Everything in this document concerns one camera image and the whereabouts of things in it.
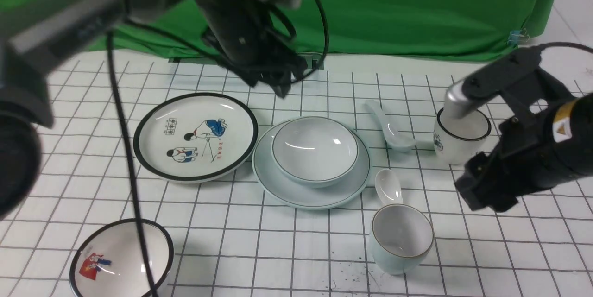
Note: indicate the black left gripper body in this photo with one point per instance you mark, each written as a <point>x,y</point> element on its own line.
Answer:
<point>242,33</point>

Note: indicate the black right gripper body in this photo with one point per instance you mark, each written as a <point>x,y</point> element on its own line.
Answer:
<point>483,184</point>

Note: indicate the plain white ceramic spoon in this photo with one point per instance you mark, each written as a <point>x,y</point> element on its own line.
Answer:
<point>397,141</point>

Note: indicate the pale celadon cup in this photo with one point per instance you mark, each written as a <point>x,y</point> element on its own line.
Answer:
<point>400,238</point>

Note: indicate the pale celadon bowl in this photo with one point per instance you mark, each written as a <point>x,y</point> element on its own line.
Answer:
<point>315,151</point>

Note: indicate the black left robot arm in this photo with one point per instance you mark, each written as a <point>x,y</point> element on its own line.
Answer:
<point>40,36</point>

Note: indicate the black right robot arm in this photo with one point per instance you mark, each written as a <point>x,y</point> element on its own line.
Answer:
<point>547,141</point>

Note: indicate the black-rimmed white cup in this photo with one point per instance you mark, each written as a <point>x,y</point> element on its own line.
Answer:
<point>457,140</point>

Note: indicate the white spoon with lettering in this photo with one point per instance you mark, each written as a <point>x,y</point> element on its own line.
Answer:
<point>388,187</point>

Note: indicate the black-rimmed illustrated plate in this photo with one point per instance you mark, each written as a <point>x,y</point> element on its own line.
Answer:
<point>196,138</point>

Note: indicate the blue binder clip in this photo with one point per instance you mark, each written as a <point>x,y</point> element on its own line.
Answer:
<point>518,37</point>

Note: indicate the pale celadon plate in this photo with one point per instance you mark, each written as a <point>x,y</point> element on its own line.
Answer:
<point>301,196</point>

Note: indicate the green backdrop cloth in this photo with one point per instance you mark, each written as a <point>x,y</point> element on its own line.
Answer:
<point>468,30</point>

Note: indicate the white grid tablecloth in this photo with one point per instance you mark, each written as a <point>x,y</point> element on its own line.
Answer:
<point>233,239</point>

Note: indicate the black-rimmed illustrated bowl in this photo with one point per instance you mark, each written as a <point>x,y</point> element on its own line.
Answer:
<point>109,262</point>

